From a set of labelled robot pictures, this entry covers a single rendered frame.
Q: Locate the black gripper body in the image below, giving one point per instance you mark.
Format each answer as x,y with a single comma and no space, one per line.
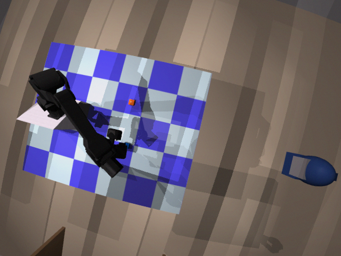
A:
114,134

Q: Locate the orange block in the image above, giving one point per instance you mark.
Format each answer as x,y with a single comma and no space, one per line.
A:
131,102

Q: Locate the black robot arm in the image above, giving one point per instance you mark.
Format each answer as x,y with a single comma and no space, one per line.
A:
99,148

